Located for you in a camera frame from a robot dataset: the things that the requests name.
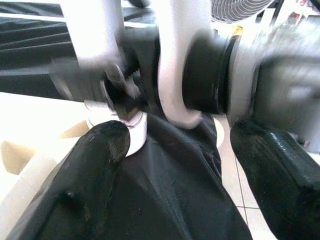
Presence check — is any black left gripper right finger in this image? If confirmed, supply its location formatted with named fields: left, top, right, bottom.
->
left=229, top=119, right=320, bottom=240

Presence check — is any cream plastic table top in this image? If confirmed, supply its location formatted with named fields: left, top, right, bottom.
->
left=0, top=91, right=148, bottom=236

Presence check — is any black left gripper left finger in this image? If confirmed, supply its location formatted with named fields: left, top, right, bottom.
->
left=7, top=120, right=131, bottom=240

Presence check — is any white plastic table leg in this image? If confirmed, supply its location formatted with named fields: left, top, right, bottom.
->
left=59, top=0, right=148, bottom=156

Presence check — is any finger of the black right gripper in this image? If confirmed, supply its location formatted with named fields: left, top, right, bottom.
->
left=48, top=58, right=108, bottom=103

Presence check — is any black table cloth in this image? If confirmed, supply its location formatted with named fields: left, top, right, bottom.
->
left=0, top=2, right=253, bottom=240

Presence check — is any white standing fan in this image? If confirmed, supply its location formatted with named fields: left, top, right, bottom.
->
left=209, top=0, right=276, bottom=148

